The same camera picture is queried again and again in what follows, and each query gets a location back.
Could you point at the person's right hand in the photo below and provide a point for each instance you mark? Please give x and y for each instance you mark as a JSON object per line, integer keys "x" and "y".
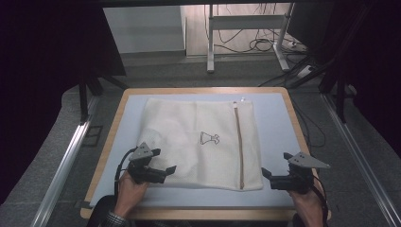
{"x": 309, "y": 208}

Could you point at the black metal stand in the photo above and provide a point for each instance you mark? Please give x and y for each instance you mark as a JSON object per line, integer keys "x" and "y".
{"x": 83, "y": 97}
{"x": 340, "y": 94}

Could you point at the black curtain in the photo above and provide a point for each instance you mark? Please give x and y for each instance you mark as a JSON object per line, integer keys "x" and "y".
{"x": 375, "y": 63}
{"x": 38, "y": 63}

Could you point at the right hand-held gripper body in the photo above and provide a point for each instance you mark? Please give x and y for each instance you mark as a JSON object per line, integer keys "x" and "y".
{"x": 299, "y": 179}

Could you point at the black chair armrest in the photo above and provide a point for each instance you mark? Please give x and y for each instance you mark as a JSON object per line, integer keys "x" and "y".
{"x": 99, "y": 211}

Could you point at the white mesh laundry bag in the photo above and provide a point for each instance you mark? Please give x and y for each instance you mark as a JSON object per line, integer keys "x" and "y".
{"x": 176, "y": 142}

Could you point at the dark floor grate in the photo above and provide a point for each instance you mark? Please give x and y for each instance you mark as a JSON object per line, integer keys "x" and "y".
{"x": 92, "y": 136}

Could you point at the wooden framed work board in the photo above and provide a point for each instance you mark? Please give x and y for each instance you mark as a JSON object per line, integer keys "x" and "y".
{"x": 277, "y": 126}

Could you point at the white power strip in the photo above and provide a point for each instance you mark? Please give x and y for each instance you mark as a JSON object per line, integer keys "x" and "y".
{"x": 304, "y": 71}

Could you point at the white cabinet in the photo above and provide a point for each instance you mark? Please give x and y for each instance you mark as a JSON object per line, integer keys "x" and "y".
{"x": 142, "y": 28}

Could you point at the aluminium floor rail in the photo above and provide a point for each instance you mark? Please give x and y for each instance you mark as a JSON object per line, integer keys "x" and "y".
{"x": 67, "y": 157}
{"x": 362, "y": 164}

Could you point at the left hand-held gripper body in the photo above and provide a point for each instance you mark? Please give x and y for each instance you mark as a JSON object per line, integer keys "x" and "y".
{"x": 142, "y": 170}

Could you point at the white metal desk frame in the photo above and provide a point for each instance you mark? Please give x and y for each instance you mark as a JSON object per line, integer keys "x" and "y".
{"x": 210, "y": 38}

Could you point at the person's left hand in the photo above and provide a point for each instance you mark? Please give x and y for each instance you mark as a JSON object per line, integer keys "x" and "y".
{"x": 129, "y": 195}

